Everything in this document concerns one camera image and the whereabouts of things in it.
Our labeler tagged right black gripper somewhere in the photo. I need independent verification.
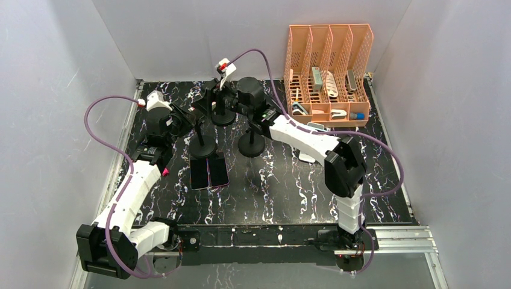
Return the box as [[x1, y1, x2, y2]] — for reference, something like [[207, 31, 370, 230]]
[[190, 76, 252, 119]]

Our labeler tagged black phone stand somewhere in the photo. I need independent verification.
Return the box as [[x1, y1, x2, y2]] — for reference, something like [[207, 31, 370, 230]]
[[237, 127, 266, 158], [202, 78, 236, 127], [189, 117, 218, 159]]

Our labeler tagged purple-edged phone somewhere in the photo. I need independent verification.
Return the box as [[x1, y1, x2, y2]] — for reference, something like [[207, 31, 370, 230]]
[[207, 152, 229, 188]]

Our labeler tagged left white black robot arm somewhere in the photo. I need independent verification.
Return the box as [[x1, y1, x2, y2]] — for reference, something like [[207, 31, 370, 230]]
[[76, 104, 197, 279]]

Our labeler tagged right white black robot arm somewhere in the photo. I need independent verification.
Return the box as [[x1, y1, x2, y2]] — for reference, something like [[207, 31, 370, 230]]
[[192, 77, 367, 249]]

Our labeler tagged light blue phone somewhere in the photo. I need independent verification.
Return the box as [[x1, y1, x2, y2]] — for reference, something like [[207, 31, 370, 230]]
[[307, 122, 329, 132]]

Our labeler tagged grey stapler in organizer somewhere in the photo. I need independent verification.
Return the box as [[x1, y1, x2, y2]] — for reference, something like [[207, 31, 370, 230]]
[[311, 66, 323, 92]]

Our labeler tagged orange file organizer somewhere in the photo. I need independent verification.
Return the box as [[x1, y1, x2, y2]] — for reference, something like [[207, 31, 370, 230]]
[[284, 23, 374, 128]]

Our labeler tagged white ribbed item in organizer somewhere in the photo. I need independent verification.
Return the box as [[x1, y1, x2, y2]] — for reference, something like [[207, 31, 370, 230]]
[[325, 71, 339, 99]]

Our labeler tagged white tape dispenser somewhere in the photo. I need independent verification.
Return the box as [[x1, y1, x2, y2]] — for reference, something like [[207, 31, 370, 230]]
[[330, 109, 348, 120]]

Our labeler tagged grey item in organizer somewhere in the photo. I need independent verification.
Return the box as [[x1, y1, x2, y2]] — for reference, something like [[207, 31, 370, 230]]
[[345, 69, 357, 94]]

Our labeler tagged blue capped tube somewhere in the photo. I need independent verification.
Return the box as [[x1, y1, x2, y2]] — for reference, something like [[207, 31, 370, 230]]
[[350, 113, 365, 120]]

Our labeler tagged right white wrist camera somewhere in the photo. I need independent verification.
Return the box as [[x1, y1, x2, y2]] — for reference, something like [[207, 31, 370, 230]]
[[215, 58, 236, 90]]

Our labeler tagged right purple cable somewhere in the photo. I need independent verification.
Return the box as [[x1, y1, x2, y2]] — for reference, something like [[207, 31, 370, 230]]
[[227, 48, 405, 275]]

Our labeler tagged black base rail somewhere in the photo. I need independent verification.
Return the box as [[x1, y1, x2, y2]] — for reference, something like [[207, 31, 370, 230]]
[[151, 223, 404, 276]]

